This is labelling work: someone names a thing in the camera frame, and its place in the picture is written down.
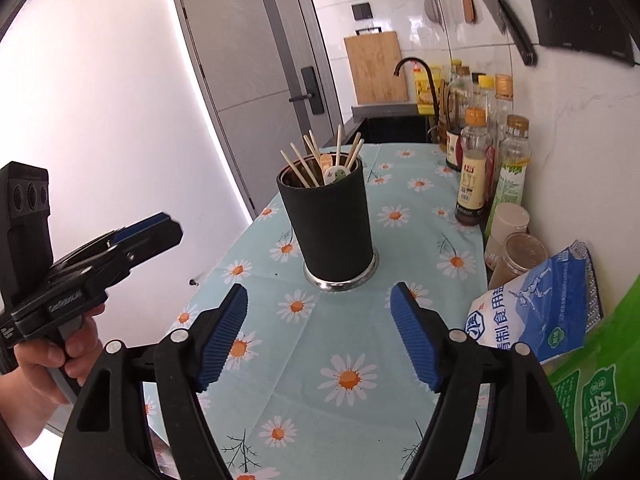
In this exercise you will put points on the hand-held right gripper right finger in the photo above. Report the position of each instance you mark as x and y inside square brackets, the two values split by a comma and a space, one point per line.
[415, 335]

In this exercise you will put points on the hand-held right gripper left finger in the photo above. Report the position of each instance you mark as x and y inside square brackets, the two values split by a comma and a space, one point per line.
[225, 335]

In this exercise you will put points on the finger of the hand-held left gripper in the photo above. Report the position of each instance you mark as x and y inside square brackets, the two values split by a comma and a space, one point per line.
[155, 240]
[142, 225]

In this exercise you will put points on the black cylindrical utensil holder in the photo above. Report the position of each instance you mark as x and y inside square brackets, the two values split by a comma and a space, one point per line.
[325, 225]

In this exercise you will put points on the bunch of wooden chopsticks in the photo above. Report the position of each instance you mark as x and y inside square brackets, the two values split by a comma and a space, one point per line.
[299, 170]

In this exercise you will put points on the white spoon green print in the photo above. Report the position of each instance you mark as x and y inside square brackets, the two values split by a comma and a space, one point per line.
[334, 175]

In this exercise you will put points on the person's left forearm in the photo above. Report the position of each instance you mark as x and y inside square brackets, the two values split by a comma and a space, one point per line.
[20, 420]

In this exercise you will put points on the person's left hand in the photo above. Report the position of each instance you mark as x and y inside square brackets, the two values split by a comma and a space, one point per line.
[37, 375]

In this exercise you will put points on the daisy print tablecloth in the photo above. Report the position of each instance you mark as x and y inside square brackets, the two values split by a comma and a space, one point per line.
[350, 310]

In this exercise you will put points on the white blue salt bag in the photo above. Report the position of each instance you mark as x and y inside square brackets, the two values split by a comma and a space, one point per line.
[540, 305]

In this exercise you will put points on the brown spice jar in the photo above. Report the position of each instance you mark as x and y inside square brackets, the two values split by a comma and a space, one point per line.
[522, 255]

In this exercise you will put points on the spice jar beige lid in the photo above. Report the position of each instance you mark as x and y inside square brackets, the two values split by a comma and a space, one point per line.
[510, 217]

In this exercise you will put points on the green label gold cap bottle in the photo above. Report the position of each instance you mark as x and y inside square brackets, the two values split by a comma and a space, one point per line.
[510, 175]

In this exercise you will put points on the soy sauce bottle red label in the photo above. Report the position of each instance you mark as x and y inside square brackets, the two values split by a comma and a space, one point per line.
[454, 152]

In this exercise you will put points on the green sugar bag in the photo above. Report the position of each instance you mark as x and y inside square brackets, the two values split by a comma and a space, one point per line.
[600, 400]

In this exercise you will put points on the grey door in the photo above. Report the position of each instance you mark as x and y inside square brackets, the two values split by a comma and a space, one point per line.
[250, 60]

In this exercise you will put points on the black kitchen sink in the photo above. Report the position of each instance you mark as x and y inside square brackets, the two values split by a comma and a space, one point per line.
[390, 130]

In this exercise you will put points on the yellow oil jug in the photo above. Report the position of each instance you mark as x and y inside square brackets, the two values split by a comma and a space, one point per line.
[425, 90]

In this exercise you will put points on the clear bottle yellow cap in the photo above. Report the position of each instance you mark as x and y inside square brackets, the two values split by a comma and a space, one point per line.
[485, 85]

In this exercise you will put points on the clear bottle gold cap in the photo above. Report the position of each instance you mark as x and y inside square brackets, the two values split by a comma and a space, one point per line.
[504, 90]

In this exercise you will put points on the wooden cutting board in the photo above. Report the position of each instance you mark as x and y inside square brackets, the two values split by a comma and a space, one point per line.
[375, 70]

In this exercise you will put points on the black kitchen faucet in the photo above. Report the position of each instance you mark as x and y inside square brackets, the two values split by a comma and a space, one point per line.
[415, 61]

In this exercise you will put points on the black wall switch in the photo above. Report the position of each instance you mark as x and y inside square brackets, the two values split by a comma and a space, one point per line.
[362, 11]

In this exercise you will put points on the black wall socket panel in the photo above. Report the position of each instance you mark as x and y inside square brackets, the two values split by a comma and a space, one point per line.
[580, 10]

